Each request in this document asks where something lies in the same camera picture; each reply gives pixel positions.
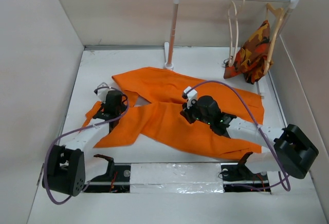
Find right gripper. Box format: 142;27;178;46
180;98;212;126

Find orange trousers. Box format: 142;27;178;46
95;67;262;160

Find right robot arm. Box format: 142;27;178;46
181;94;319;182

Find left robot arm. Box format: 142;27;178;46
42;86;129;200

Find wooden hanger with garment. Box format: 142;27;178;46
263;3;285;76

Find orange camouflage garment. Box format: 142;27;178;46
224;20;270;84

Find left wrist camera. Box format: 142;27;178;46
94;82;110;103

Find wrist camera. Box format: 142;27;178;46
94;82;110;103
182;86;198;109

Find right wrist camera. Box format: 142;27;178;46
182;86;198;109

